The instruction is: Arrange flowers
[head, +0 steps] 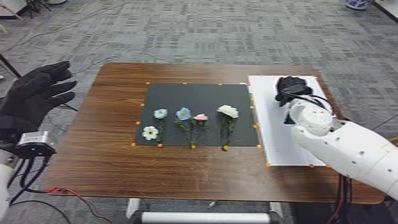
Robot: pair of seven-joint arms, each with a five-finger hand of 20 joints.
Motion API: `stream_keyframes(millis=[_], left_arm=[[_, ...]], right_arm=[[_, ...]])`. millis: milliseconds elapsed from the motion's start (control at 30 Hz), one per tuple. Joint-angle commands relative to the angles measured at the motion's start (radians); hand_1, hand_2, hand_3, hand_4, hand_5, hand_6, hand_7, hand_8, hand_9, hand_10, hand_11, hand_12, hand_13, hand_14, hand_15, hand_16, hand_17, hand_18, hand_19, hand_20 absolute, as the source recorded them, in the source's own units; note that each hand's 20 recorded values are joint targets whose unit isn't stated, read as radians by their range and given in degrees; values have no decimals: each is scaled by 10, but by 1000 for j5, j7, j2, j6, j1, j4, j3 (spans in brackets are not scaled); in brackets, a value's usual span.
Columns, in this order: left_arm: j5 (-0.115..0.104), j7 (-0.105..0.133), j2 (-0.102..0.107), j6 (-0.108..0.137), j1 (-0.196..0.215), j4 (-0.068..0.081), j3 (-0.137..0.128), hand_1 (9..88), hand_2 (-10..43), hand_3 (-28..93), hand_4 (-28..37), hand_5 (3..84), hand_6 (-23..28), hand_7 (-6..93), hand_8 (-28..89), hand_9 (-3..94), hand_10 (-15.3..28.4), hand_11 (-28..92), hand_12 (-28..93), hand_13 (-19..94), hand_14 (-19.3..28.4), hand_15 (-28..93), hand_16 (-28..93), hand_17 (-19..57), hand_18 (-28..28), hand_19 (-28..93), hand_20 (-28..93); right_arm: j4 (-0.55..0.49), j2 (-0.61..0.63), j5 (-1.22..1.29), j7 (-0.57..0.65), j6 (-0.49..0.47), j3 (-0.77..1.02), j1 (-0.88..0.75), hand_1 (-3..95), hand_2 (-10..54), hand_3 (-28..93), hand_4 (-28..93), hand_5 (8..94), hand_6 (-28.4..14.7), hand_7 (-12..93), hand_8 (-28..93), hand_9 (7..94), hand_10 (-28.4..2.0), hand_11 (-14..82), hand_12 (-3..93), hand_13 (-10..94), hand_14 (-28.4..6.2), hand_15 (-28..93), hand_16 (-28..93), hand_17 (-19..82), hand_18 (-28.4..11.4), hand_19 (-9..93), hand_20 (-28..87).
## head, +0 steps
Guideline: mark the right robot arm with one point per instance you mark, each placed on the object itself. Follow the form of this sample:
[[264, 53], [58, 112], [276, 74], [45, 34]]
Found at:
[[349, 146]]

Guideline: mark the small light blue flower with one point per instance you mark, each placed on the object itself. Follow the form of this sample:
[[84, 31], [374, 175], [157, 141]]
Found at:
[[161, 113]]

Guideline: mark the dark mat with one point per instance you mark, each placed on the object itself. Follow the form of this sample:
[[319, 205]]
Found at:
[[196, 96]]

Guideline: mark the pink flower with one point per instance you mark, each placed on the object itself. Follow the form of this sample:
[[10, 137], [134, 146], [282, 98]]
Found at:
[[202, 117]]

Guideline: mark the blue and white vase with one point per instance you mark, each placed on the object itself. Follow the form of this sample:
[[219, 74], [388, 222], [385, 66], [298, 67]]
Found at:
[[360, 3]]

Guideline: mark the pale grey bar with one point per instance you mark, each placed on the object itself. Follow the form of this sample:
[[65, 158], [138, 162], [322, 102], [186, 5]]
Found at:
[[205, 218]]

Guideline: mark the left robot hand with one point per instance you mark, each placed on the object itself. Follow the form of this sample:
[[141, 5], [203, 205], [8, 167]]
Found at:
[[29, 96]]

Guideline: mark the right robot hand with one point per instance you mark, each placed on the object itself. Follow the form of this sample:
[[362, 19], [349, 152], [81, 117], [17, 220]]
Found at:
[[292, 87]]

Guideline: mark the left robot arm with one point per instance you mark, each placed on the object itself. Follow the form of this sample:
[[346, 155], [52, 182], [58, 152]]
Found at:
[[28, 150]]

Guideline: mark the white daisy flower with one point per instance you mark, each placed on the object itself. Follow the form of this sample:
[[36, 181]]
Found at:
[[150, 132]]

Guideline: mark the white sheet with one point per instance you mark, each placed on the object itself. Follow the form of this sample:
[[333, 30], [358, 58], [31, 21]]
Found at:
[[278, 136]]

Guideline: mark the large white flower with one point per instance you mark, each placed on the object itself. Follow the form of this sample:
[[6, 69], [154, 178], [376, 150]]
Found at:
[[228, 111]]

